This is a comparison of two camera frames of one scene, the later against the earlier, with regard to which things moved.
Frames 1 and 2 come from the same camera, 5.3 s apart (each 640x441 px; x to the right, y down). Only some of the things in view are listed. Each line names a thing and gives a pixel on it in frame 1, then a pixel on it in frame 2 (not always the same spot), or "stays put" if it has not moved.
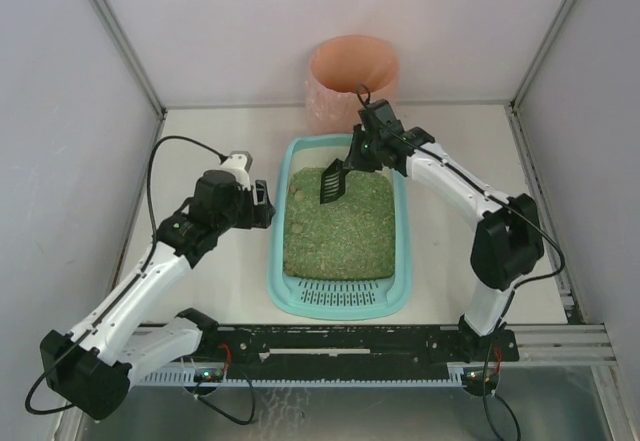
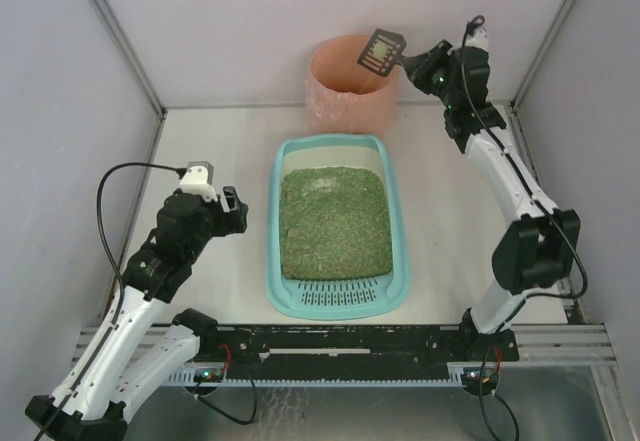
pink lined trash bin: x=338 y=65 stays put
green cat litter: x=351 y=238 stays put
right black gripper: x=356 y=153 -> x=431 y=62
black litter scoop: x=333 y=183 -> x=382 y=52
